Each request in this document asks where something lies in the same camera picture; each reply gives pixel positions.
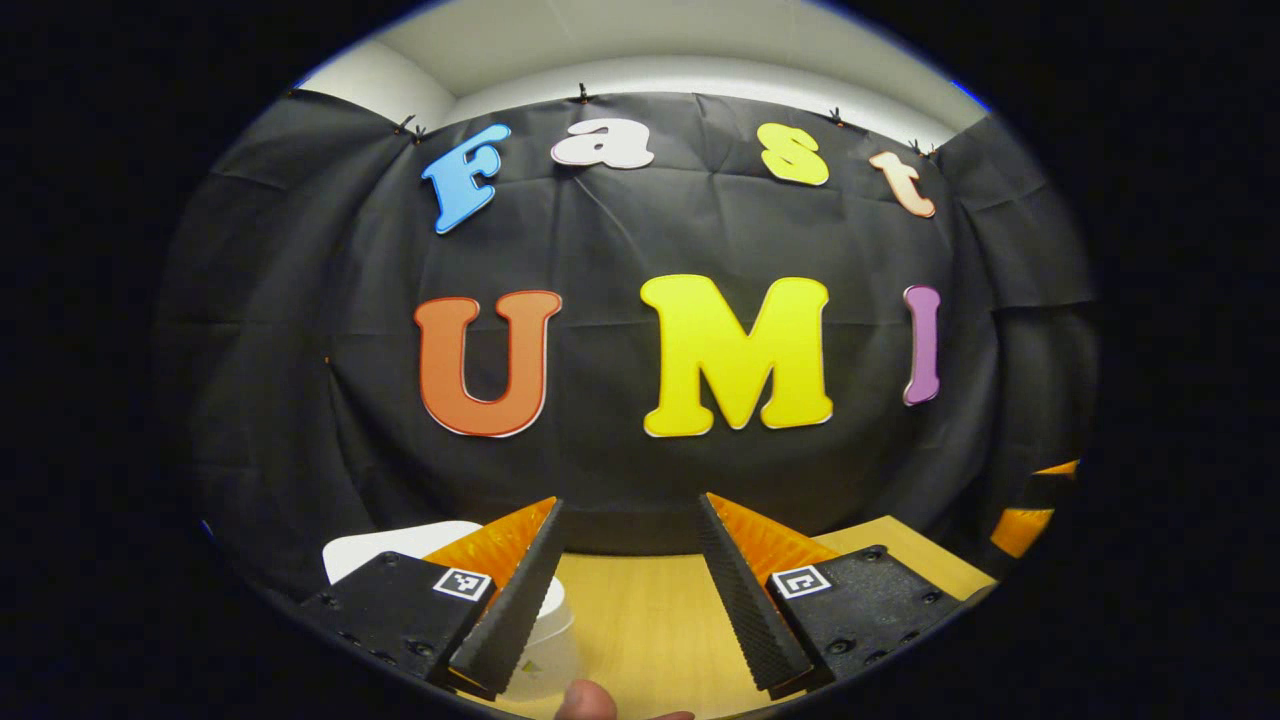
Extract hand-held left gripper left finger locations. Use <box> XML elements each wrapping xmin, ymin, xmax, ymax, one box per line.
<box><xmin>298</xmin><ymin>495</ymin><xmax>566</xmax><ymax>701</ymax></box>

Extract black backdrop cloth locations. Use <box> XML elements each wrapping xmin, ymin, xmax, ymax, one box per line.
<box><xmin>155</xmin><ymin>88</ymin><xmax>1099</xmax><ymax>601</ymax></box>

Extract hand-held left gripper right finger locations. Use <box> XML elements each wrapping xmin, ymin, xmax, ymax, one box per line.
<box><xmin>696</xmin><ymin>491</ymin><xmax>969</xmax><ymax>700</ymax></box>

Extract wooden desktop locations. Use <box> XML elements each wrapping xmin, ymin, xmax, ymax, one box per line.
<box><xmin>455</xmin><ymin>515</ymin><xmax>1001</xmax><ymax>720</ymax></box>

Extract white desktop garbage bin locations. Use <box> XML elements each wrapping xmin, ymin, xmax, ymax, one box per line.
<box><xmin>322</xmin><ymin>520</ymin><xmax>581</xmax><ymax>703</ymax></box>

